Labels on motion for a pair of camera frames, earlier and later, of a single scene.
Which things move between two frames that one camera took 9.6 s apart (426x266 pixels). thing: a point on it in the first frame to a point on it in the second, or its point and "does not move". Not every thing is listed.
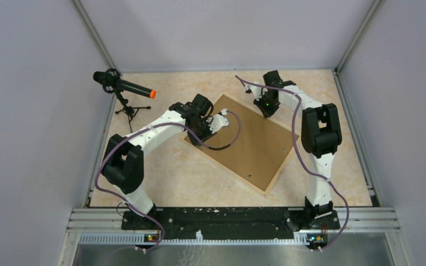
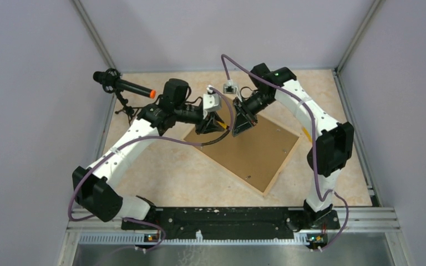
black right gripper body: [268, 107] to [252, 106]
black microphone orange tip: [111, 81] does not move
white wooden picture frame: [252, 147] does not move
